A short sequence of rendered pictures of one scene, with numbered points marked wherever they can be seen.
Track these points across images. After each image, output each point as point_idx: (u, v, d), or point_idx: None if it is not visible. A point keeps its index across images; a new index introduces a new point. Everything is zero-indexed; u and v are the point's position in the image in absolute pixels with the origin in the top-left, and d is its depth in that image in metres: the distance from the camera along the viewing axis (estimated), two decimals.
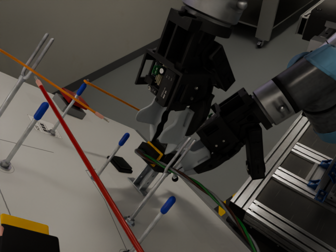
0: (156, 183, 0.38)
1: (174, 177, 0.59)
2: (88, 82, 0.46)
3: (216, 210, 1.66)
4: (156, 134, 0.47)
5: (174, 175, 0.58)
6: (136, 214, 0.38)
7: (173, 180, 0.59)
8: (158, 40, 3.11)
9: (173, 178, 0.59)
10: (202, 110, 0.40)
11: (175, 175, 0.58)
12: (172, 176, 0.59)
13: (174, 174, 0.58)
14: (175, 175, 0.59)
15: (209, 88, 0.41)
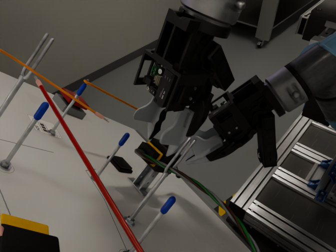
0: (156, 183, 0.38)
1: (177, 174, 0.59)
2: (88, 82, 0.46)
3: (216, 210, 1.66)
4: (154, 132, 0.48)
5: None
6: (136, 214, 0.38)
7: (177, 177, 0.60)
8: None
9: (177, 174, 0.59)
10: (202, 110, 0.40)
11: None
12: None
13: None
14: None
15: (208, 88, 0.41)
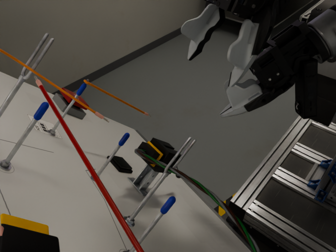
0: (156, 183, 0.38)
1: (177, 174, 0.59)
2: (88, 82, 0.46)
3: (216, 210, 1.66)
4: (195, 52, 0.46)
5: None
6: (136, 214, 0.38)
7: (177, 177, 0.60)
8: (158, 40, 3.11)
9: (177, 174, 0.59)
10: (269, 17, 0.37)
11: None
12: None
13: None
14: None
15: None
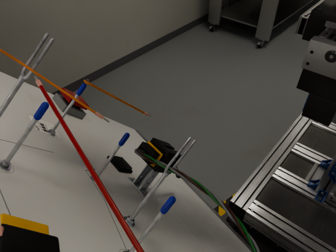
0: (156, 183, 0.38)
1: (177, 174, 0.59)
2: (88, 82, 0.46)
3: (216, 210, 1.66)
4: None
5: None
6: (136, 214, 0.38)
7: (177, 177, 0.60)
8: (158, 40, 3.11)
9: (177, 174, 0.59)
10: None
11: None
12: None
13: None
14: None
15: None
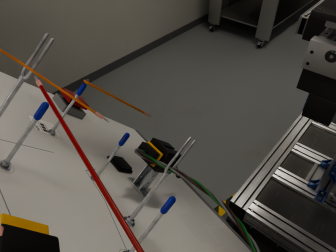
0: (156, 183, 0.38)
1: (177, 174, 0.59)
2: (88, 82, 0.46)
3: (216, 210, 1.66)
4: None
5: None
6: (136, 214, 0.38)
7: (177, 177, 0.60)
8: (158, 40, 3.11)
9: (177, 174, 0.59)
10: None
11: None
12: None
13: None
14: None
15: None
